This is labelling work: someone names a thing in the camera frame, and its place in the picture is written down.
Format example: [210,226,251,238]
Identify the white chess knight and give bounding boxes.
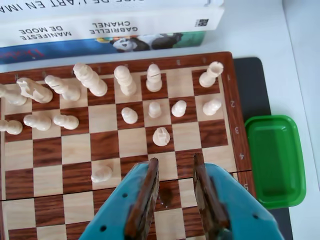
[152,126,171,147]
[16,77,54,105]

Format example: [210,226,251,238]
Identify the white chess rook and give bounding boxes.
[0,83,28,106]
[198,61,225,88]

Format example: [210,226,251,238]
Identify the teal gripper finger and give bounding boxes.
[80,157,161,240]
[193,152,285,240]

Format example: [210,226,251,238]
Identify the dark grey table mat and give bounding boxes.
[231,56,295,240]

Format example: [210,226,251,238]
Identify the thin panda picture book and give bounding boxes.
[0,31,208,65]

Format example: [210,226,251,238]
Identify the white art history book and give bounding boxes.
[0,0,225,26]

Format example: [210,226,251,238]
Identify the white chess pawn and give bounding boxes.
[0,119,24,136]
[202,97,223,116]
[171,99,188,118]
[23,114,53,132]
[90,164,113,183]
[121,106,139,125]
[148,101,162,119]
[52,114,80,131]

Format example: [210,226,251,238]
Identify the green plastic lid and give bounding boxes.
[244,114,308,210]

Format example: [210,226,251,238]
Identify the wooden chessboard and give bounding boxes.
[0,51,257,240]

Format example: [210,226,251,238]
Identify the white chess bishop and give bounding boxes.
[44,74,81,102]
[145,63,163,93]

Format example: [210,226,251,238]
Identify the white chess queen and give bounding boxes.
[113,64,138,97]

